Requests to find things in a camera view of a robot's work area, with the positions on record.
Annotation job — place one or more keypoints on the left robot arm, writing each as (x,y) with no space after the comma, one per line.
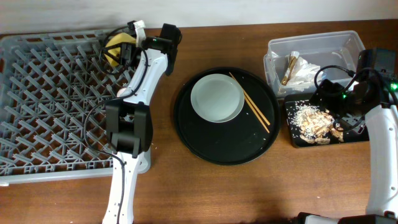
(129,128)

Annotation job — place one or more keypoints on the round black tray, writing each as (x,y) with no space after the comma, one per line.
(234,142)

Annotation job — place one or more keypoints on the yellow bowl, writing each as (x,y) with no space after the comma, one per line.
(115,51)

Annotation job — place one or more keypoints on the grey plate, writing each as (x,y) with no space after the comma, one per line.
(217,98)

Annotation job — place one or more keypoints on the grey dishwasher rack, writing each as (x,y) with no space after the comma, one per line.
(51,125)

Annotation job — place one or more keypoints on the wooden chopstick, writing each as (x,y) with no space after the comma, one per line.
(256,115)
(265,120)

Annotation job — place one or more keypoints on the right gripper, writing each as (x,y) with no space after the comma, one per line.
(333,89)

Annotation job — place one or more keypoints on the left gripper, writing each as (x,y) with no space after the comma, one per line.
(129,49)

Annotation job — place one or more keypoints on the pink cup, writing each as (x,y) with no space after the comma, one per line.
(120,92)

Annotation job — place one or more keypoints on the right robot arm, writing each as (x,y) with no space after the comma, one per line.
(372,95)

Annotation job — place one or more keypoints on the food scraps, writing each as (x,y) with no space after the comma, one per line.
(314,126)

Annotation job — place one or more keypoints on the clear plastic bin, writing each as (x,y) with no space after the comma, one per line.
(332,48)

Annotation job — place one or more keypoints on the black rectangular tray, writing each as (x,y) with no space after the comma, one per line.
(359,134)

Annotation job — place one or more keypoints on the white napkin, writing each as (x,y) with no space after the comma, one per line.
(303,73)

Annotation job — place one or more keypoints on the gold foil wrapper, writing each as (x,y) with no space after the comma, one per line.
(292,62)

